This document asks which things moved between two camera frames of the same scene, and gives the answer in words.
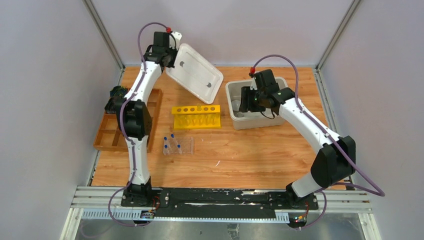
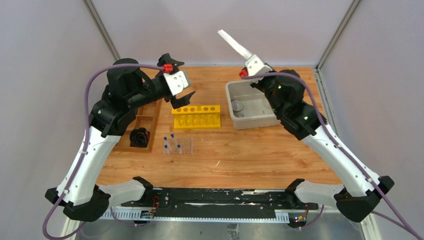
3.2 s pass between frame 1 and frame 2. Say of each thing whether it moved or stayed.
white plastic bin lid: moved
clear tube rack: stayed
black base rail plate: stayed
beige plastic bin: stayed
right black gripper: moved
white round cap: stayed
